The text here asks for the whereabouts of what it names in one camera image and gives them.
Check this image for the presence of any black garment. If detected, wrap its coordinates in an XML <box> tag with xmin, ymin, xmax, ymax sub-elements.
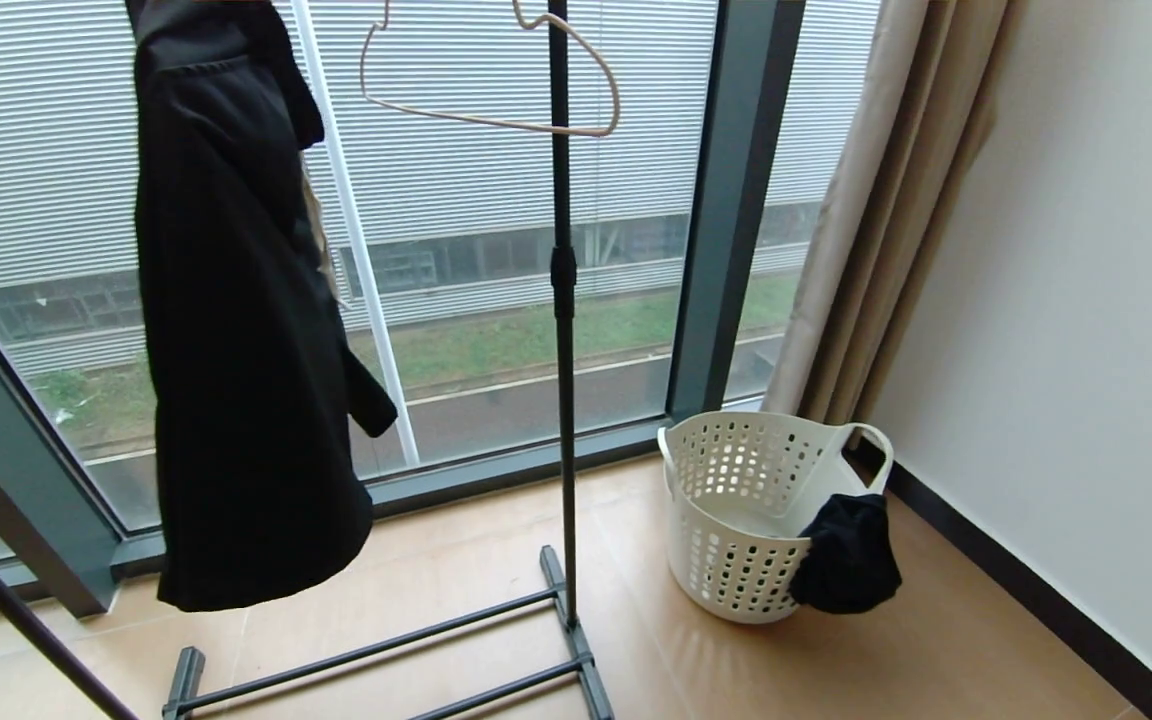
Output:
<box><xmin>788</xmin><ymin>492</ymin><xmax>904</xmax><ymax>616</ymax></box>
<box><xmin>124</xmin><ymin>0</ymin><xmax>400</xmax><ymax>614</ymax></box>

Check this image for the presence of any black clothes rack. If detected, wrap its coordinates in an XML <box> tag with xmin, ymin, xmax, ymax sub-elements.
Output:
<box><xmin>0</xmin><ymin>0</ymin><xmax>619</xmax><ymax>720</ymax></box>

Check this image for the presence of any white laundry basket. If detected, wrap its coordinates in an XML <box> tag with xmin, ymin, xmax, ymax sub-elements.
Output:
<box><xmin>657</xmin><ymin>410</ymin><xmax>896</xmax><ymax>627</ymax></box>

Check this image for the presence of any pink clothes hanger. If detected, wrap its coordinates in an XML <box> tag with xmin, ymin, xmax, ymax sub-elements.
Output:
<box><xmin>358</xmin><ymin>0</ymin><xmax>623</xmax><ymax>139</ymax></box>

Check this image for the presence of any window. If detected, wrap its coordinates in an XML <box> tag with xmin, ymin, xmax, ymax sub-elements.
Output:
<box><xmin>0</xmin><ymin>0</ymin><xmax>883</xmax><ymax>618</ymax></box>

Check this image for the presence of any beige curtain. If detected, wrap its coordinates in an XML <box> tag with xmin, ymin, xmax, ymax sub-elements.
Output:
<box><xmin>760</xmin><ymin>0</ymin><xmax>1023</xmax><ymax>433</ymax></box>

